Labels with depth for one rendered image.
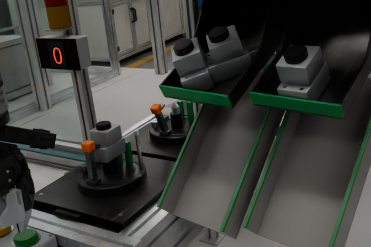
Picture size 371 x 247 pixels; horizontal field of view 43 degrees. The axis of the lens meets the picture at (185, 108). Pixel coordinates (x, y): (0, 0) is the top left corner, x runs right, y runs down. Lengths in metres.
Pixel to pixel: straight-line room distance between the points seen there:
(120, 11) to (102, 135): 5.41
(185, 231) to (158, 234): 0.08
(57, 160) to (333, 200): 0.73
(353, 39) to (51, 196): 0.62
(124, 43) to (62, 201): 5.47
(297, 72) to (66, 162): 0.74
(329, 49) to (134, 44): 5.86
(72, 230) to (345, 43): 0.55
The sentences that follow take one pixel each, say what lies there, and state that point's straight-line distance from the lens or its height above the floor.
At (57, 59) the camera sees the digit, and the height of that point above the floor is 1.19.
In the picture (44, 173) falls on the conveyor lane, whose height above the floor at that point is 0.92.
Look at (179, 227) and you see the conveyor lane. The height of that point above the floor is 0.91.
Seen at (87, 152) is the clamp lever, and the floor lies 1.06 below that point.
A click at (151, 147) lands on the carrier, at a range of 1.12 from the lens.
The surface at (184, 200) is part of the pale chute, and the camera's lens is 0.80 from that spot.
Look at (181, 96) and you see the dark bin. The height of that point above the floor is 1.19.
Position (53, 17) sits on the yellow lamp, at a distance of 1.09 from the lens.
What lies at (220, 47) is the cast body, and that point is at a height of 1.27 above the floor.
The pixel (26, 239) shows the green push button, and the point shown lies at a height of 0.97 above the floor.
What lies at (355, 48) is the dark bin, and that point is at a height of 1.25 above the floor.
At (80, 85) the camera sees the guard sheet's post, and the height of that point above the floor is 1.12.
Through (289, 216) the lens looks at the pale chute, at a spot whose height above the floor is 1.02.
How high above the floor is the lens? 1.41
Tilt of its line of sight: 19 degrees down
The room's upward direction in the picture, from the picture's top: 6 degrees counter-clockwise
